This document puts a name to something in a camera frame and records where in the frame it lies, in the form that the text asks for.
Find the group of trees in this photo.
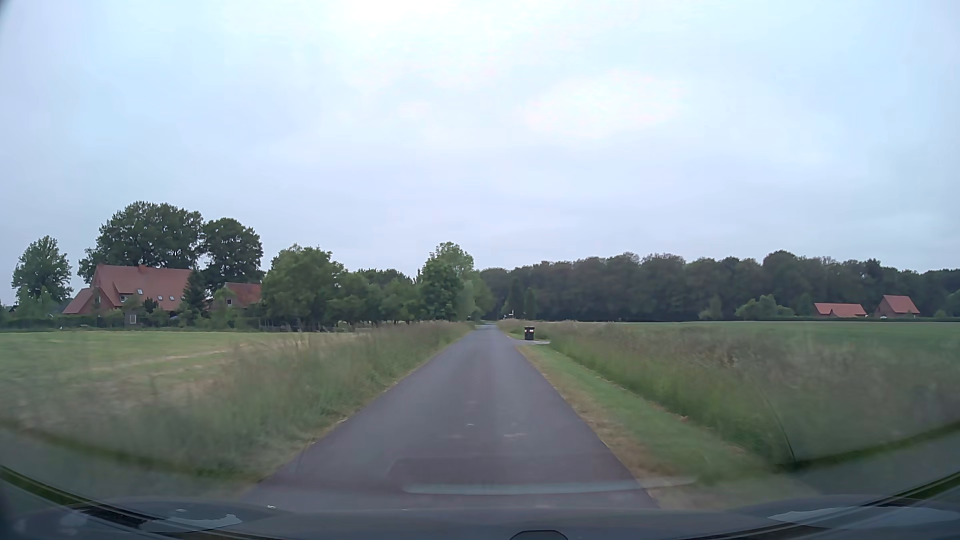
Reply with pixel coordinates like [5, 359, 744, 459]
[258, 240, 496, 331]

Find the grey asphalt road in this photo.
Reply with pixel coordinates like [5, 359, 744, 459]
[243, 324, 661, 513]

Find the dark wood of trees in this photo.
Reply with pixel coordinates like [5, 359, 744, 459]
[478, 249, 960, 322]

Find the tall grass verge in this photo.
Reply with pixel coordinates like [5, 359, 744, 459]
[0, 321, 475, 500]

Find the mown grass verge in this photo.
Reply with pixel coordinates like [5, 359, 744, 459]
[498, 319, 960, 511]

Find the small red-roofed brick building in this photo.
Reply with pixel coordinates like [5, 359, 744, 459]
[212, 282, 264, 311]

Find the large round-crowned tree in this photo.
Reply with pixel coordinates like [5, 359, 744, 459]
[77, 200, 207, 285]
[201, 217, 265, 288]

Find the car's own bonnet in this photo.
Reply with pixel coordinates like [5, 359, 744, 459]
[0, 465, 960, 540]

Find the large red-roofed brick farmhouse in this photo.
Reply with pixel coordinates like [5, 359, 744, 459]
[62, 264, 194, 317]

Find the green grass field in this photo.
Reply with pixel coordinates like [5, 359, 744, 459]
[540, 320, 960, 361]

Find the dark green hedge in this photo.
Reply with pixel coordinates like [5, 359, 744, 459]
[0, 312, 264, 333]

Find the pale mown grass field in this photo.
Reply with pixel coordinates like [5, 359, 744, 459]
[0, 328, 316, 421]

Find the red-roofed gabled brick house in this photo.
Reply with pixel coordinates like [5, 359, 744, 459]
[874, 294, 921, 319]

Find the single green tree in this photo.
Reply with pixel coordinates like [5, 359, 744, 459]
[10, 235, 74, 316]

